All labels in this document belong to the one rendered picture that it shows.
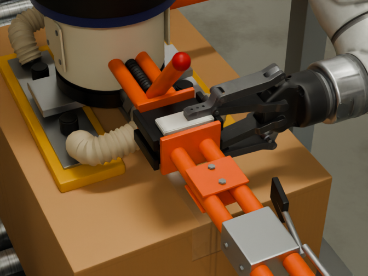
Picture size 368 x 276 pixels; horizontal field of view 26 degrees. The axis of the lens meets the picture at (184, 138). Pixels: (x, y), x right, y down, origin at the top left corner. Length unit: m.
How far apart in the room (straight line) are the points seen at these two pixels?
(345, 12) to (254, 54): 1.92
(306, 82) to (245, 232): 0.27
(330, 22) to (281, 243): 0.40
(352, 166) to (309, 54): 0.97
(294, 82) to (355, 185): 1.51
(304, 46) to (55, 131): 0.66
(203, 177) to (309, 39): 0.78
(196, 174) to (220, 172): 0.03
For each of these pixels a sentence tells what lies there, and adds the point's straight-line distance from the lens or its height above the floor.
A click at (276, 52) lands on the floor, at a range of 3.08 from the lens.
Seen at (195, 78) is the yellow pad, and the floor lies 0.97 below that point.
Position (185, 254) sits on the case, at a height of 0.90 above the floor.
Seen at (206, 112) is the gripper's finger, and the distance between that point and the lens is 1.01.
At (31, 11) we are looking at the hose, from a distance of 1.36.
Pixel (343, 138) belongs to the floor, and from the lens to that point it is 2.72.
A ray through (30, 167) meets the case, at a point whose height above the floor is 0.95.
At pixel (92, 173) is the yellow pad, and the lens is 1.14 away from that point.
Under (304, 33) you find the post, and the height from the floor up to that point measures 0.84.
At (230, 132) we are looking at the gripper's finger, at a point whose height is 1.06.
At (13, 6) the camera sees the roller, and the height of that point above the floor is 0.55.
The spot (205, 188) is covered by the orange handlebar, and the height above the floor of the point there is 1.09.
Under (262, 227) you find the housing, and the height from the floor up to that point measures 1.09.
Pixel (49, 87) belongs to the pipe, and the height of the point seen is 1.00.
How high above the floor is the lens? 1.75
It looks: 41 degrees down
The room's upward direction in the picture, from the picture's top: straight up
